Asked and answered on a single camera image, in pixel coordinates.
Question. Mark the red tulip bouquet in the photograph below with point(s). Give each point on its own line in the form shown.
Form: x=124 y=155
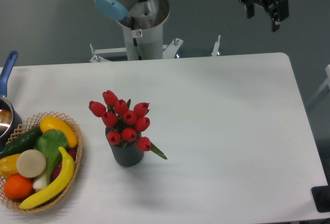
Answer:
x=123 y=123

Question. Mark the dark grey ribbed vase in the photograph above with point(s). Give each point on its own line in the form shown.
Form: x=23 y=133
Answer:
x=126 y=153

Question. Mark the black device at table edge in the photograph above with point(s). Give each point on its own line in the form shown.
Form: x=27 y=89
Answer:
x=321 y=198

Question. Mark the dark red vegetable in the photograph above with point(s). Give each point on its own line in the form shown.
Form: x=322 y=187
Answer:
x=57 y=170

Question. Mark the yellow squash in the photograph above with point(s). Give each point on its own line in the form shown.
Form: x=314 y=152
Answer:
x=54 y=123

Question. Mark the green bok choy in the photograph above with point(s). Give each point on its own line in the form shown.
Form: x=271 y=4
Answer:
x=48 y=145

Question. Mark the yellow banana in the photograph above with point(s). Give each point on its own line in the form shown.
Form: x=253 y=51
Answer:
x=55 y=187

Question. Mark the green cucumber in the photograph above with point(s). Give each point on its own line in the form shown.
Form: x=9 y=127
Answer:
x=22 y=143

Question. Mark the beige round disc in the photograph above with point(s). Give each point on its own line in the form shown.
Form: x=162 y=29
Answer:
x=31 y=163

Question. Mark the yellow bell pepper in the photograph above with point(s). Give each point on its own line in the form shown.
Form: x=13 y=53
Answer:
x=8 y=165

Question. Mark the orange fruit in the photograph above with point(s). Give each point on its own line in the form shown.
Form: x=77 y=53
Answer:
x=17 y=187

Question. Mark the white frame at right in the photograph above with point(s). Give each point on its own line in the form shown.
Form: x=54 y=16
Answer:
x=320 y=93

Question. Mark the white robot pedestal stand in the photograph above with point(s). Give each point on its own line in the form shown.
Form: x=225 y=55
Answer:
x=140 y=44

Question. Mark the blue handled saucepan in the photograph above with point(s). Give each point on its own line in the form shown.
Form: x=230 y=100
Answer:
x=10 y=119

